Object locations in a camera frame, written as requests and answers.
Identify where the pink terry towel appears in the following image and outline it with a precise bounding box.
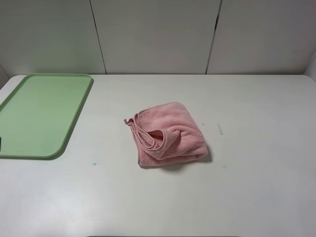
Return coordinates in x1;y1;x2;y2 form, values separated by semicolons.
124;102;208;168

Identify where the green plastic tray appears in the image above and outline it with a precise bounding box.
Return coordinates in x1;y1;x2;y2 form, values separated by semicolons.
0;74;94;160

